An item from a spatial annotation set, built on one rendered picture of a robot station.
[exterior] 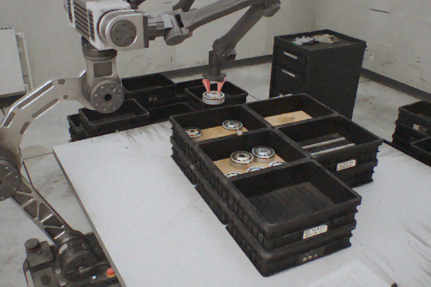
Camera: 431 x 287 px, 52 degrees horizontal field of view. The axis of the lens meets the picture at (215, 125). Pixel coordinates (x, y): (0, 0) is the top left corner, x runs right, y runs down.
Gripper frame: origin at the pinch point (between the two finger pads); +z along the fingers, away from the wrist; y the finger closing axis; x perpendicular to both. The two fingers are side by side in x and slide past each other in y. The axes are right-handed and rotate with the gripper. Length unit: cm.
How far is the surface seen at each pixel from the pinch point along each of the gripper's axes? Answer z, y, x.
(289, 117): 21, -33, -33
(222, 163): 22.9, -12.7, 24.8
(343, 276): 37, -68, 61
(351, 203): 15, -66, 50
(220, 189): 22, -18, 47
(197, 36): 48, 113, -300
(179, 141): 20.4, 11.1, 16.4
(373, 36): 44, -86, -369
